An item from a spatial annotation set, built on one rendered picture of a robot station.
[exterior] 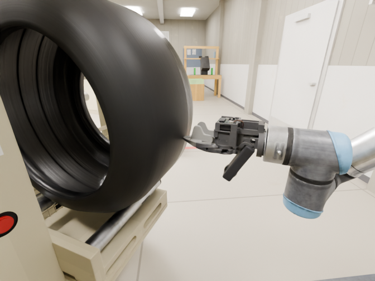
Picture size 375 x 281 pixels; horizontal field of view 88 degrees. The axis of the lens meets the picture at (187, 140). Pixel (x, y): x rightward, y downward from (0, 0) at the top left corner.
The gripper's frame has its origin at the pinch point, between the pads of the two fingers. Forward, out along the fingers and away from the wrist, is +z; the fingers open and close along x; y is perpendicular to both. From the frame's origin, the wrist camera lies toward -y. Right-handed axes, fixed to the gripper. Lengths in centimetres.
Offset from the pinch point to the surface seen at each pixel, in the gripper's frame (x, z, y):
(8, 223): 34.3, 21.4, -6.6
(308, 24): -356, -69, 79
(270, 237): -87, -38, -112
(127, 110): 18.0, 5.1, 12.0
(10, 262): 36.0, 22.0, -14.8
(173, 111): 7.0, 0.7, 9.9
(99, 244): 22.9, 14.6, -21.4
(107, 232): 19.7, 14.9, -20.9
